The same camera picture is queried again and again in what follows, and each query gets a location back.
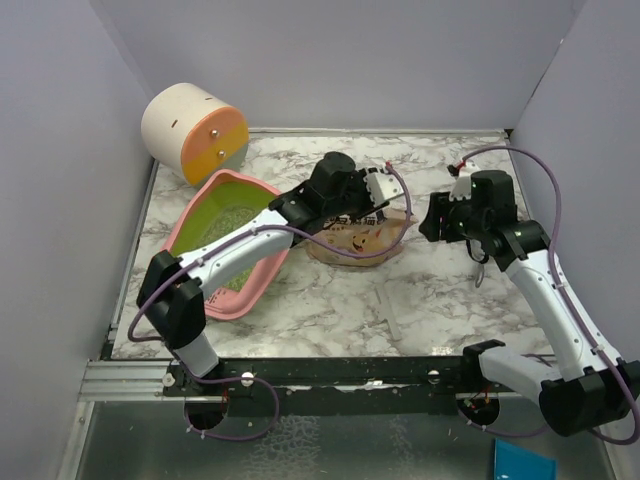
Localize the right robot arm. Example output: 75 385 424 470
419 170 639 437

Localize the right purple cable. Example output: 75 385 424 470
447 146 640 445

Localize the pink litter box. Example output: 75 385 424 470
163 169 288 321

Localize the beige cat litter bag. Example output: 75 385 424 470
305 207 406 267

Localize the blue plastic object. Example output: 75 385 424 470
493 439 557 480

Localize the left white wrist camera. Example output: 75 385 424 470
364 167 404 207

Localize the metal litter scoop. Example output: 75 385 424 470
474 262 485 288

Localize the cream orange cylindrical container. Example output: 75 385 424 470
141 83 249 187

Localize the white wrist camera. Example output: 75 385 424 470
364 167 404 207
447 160 479 201

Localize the aluminium frame rail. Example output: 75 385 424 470
79 360 170 402

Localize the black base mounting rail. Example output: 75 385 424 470
163 356 507 416

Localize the clear bag sealing clip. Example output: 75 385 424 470
374 285 402 341

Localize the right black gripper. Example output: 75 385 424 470
420 188 488 242

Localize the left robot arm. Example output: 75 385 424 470
137 152 403 395

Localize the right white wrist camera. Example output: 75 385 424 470
447 160 479 201

